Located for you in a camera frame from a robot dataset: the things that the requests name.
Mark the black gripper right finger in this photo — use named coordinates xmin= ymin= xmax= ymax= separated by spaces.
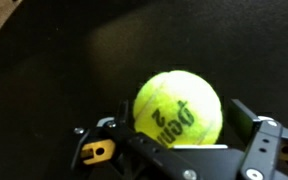
xmin=228 ymin=98 xmax=263 ymax=148

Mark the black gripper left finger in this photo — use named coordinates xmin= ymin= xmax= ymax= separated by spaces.
xmin=116 ymin=99 xmax=131 ymax=127

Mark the yellow-green tennis ball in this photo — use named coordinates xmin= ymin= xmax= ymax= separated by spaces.
xmin=132 ymin=69 xmax=224 ymax=149

